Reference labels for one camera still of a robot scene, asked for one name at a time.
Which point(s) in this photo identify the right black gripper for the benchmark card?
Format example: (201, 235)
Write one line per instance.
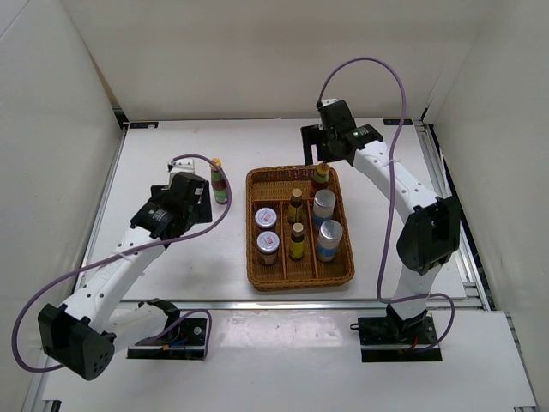
(312, 136)

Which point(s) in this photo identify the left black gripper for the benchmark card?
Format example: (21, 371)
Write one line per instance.
(202, 211)

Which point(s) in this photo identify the green sauce bottle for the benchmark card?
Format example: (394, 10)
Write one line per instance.
(320, 178)
(218, 183)

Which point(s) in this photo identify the silver-top shaker bottle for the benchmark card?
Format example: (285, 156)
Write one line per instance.
(323, 207)
(328, 240)

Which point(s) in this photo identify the small yellow bottle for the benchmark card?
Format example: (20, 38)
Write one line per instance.
(295, 207)
(297, 243)

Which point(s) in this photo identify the white-lid jar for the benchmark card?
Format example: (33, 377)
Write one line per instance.
(265, 219)
(268, 244)

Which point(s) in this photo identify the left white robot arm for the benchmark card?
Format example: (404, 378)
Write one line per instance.
(83, 333)

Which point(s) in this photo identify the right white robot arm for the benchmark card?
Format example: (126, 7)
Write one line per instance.
(431, 232)

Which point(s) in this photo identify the woven wicker basket tray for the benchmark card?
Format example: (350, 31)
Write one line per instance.
(271, 187)

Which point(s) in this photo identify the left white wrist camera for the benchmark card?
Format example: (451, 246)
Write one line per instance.
(182, 165)

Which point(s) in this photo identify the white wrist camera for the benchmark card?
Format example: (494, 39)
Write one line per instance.
(328, 102)
(182, 165)

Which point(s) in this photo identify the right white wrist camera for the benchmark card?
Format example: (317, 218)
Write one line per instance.
(328, 102)

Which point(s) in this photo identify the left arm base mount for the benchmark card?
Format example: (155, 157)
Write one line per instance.
(187, 338)

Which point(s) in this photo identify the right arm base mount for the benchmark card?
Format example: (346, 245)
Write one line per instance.
(381, 341)

